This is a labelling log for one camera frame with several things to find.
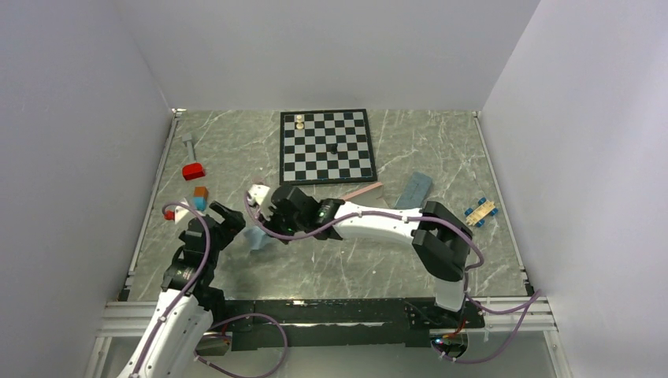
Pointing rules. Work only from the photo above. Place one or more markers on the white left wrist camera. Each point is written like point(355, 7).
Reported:
point(178, 215)

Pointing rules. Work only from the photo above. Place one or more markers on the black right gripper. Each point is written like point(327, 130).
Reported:
point(271, 220)

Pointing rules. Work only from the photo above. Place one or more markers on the cream chess piece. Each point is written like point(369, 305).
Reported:
point(299, 122)

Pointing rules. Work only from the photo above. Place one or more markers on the aluminium frame rail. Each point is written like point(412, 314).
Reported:
point(501, 314)

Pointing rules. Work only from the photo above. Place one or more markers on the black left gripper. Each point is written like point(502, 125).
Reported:
point(231, 225)

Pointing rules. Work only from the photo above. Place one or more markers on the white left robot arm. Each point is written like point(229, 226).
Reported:
point(187, 304)

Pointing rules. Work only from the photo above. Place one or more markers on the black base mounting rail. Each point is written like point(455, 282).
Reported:
point(334, 322)

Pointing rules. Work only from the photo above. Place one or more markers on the pink glasses case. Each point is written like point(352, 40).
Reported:
point(371, 196)

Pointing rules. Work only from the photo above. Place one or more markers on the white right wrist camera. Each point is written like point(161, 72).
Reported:
point(259, 195)

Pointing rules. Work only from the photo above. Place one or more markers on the small blue cleaning cloth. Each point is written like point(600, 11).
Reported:
point(257, 239)

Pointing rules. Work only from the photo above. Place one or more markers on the grey toy hammer red head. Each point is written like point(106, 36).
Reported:
point(193, 169)

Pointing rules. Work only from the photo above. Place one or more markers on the black and white chessboard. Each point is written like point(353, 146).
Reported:
point(304, 154)

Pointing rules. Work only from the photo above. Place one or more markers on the orange and blue toy block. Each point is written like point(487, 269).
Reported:
point(200, 197)

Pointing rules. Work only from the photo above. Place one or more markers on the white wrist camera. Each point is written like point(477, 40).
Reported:
point(178, 215)
point(259, 195)

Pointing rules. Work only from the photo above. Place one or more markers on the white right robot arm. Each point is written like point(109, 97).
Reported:
point(438, 238)

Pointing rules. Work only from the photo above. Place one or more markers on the grey glasses case green lining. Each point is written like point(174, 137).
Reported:
point(415, 192)

